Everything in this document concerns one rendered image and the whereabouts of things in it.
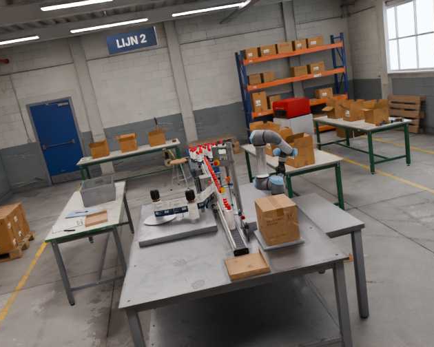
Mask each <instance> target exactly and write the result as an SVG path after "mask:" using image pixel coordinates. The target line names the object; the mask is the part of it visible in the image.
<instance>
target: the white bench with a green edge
mask: <svg viewBox="0 0 434 347"><path fill-rule="evenodd" d="M125 183H126V182H125V181H123V182H118V183H115V187H116V200H114V201H111V202H105V203H102V204H97V205H93V206H90V207H84V205H83V201H82V197H81V194H80V191H76V192H74V193H73V195H72V197H71V198H70V200H69V201H68V203H67V204H66V206H65V208H64V210H63V211H62V213H61V215H60V216H59V218H58V219H57V221H56V223H55V224H54V226H56V225H60V224H65V223H68V222H73V221H76V220H80V219H82V220H83V225H81V226H79V227H74V228H71V229H75V230H76V231H60V232H57V233H52V229H51V231H50V232H49V234H48V236H47V237H46V239H45V243H47V242H51V245H52V248H53V251H54V255H55V258H56V262H57V265H58V268H59V271H60V274H61V278H62V281H63V285H64V287H65V292H66V294H67V297H68V301H69V303H70V306H73V305H75V303H74V296H73V293H72V291H77V290H80V289H83V288H88V287H92V286H97V285H100V284H105V283H108V282H113V281H116V280H120V279H123V278H125V275H126V271H127V264H126V261H125V256H124V253H123V248H122V245H121V240H120V237H119V234H118V228H117V227H119V226H122V225H125V224H129V225H130V230H131V232H132V233H134V232H133V231H134V226H133V223H132V218H131V215H130V210H129V207H128V203H127V198H126V195H125ZM123 202H124V205H125V210H126V214H127V219H128V221H126V222H121V223H120V221H121V211H122V206H123ZM93 207H98V209H96V210H95V211H94V212H93V213H98V212H100V211H105V210H107V218H108V222H104V223H101V224H96V225H94V226H90V227H85V216H80V217H75V218H66V219H65V217H66V216H67V215H68V214H69V213H71V212H72V211H75V210H80V209H89V208H93ZM71 229H67V230H71ZM110 232H112V233H113V235H114V240H115V243H116V248H117V251H118V256H119V259H120V262H121V266H122V270H123V274H122V275H117V276H114V277H109V278H106V279H103V280H101V274H102V270H103V265H104V261H105V254H106V251H107V245H108V240H109V236H110ZM103 233H107V235H106V239H105V245H104V248H103V254H102V257H101V263H100V267H99V271H98V275H97V279H96V281H95V282H90V283H87V284H81V285H78V286H73V287H71V286H70V283H69V279H68V276H67V273H66V270H65V266H64V263H63V259H62V257H61V252H60V250H59V246H58V244H61V243H65V242H70V241H73V240H79V239H82V238H89V241H91V242H90V243H93V237H92V236H95V235H100V234H103Z"/></svg>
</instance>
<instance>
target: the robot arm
mask: <svg viewBox="0 0 434 347"><path fill-rule="evenodd" d="M250 141H251V143H252V144H254V147H255V148H256V164H257V172H258V174H257V175H256V177H255V178H254V186H255V188H256V189H258V190H265V191H271V195H272V196H275V195H279V194H282V193H283V194H285V189H284V182H283V178H284V177H285V171H286V169H285V164H284V163H285V161H286V158H287V156H297V154H298V150H297V149H296V148H292V147H291V146H289V145H288V144H287V143H286V142H285V141H284V140H283V139H282V137H281V136H280V135H279V134H277V133H276V132H273V131H271V130H254V131H252V133H251V136H250ZM267 143H271V144H273V145H276V146H278V147H279V148H276V149H274V150H273V154H274V155H275V156H278V166H276V176H271V177H269V174H268V173H267V162H266V153H265V146H266V145H267ZM280 174H281V175H280Z"/></svg>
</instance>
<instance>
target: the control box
mask: <svg viewBox="0 0 434 347"><path fill-rule="evenodd" d="M220 148H226V151H228V150H227V146H226V144H225V146H222V144H221V145H218V146H217V147H216V146H215V145H214V146H213V147H211V151H212V155H213V159H214V162H215V161H216V162H218V165H214V166H215V167H228V166H230V161H229V156H228V152H227V154H218V149H220ZM219 156H227V157H228V160H219Z"/></svg>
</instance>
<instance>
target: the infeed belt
mask: <svg viewBox="0 0 434 347"><path fill-rule="evenodd" d="M235 225H236V224H235ZM230 233H231V235H232V238H233V239H234V242H235V245H236V248H234V249H235V251H236V250H240V249H246V246H245V243H244V242H243V240H242V237H241V235H240V233H239V231H238V229H237V226H236V229H235V230H230Z"/></svg>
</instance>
